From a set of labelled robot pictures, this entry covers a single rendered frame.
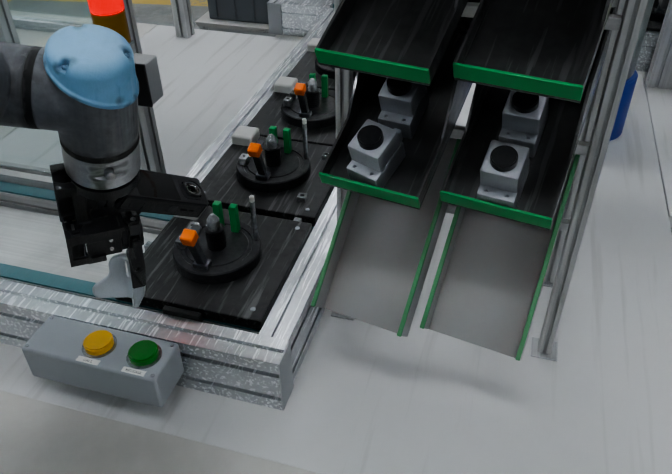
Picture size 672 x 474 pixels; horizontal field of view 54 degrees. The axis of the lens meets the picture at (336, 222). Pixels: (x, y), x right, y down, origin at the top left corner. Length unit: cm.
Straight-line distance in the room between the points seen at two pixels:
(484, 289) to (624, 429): 29
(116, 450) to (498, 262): 58
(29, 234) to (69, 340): 35
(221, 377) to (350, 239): 27
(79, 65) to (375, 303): 51
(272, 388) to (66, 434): 30
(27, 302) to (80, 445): 23
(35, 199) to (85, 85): 77
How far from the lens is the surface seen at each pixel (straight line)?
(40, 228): 132
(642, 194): 151
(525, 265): 91
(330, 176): 81
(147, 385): 94
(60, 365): 101
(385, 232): 92
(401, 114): 83
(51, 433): 105
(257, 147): 114
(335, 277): 94
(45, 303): 109
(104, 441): 102
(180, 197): 77
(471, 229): 92
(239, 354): 93
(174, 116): 173
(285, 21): 216
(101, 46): 62
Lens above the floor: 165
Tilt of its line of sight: 37 degrees down
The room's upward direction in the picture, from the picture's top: 1 degrees counter-clockwise
